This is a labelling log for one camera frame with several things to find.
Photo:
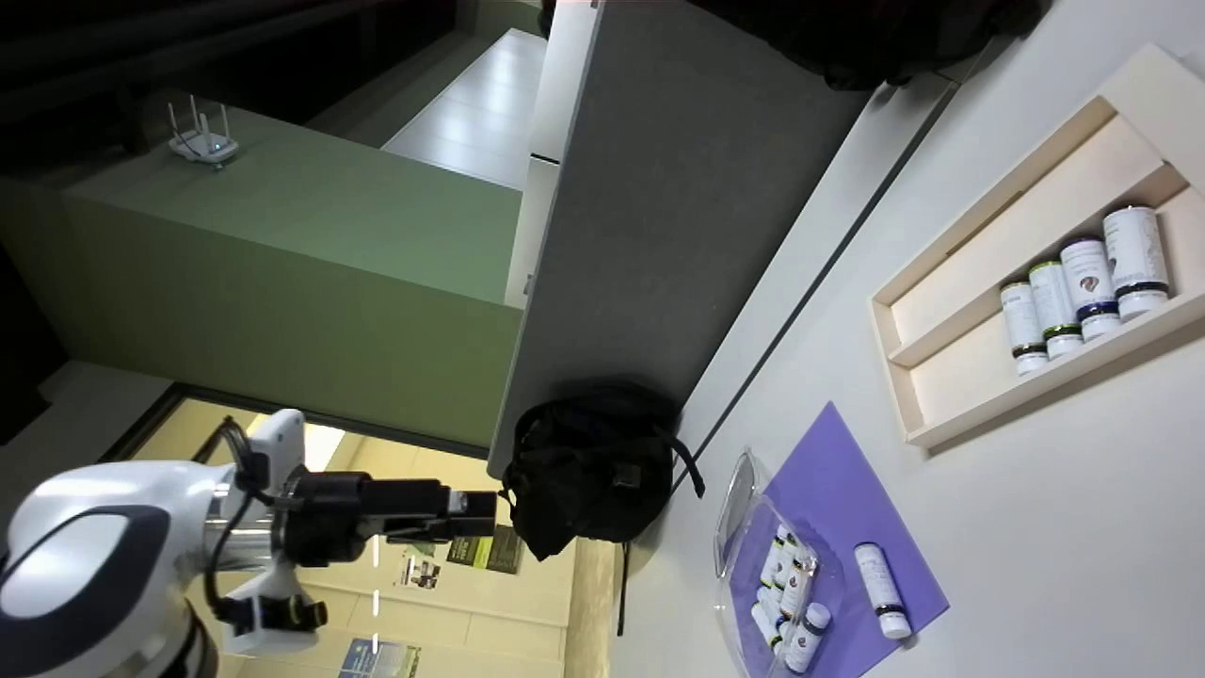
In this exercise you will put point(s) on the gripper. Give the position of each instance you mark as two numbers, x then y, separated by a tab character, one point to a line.
329	518

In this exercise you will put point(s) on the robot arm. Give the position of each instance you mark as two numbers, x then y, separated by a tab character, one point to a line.
94	556

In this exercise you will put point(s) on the clear plastic container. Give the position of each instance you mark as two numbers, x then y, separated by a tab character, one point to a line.
739	499

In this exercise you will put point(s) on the white poster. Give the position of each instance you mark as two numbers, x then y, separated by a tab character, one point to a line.
423	572

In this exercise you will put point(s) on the blue poster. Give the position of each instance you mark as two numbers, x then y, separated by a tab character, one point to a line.
377	659

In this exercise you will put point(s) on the dark green poster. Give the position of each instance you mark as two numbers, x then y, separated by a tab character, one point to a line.
487	551

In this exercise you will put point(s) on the black backpack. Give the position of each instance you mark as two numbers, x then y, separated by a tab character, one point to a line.
588	471

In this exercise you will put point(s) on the white router with antennas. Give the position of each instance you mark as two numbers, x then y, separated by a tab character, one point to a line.
205	147

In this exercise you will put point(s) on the small white bottle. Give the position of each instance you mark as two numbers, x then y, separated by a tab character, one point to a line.
778	560
1054	306
796	589
1022	327
766	626

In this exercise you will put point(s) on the grey partition panel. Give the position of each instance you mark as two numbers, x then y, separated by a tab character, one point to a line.
678	217

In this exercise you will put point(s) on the white bottle with dark cap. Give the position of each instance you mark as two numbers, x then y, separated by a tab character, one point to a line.
807	640

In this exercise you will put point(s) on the purple mat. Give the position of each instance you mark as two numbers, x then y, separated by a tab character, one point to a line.
847	480

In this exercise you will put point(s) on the white bottle with black band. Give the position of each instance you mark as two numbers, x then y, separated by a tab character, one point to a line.
881	589

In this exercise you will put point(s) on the cream wooden shelf tray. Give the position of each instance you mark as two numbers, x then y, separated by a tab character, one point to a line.
1026	226

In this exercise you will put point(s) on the large white bottle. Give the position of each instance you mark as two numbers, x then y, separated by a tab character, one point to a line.
1137	259
1090	285

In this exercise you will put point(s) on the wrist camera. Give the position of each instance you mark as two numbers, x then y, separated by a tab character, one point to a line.
273	617

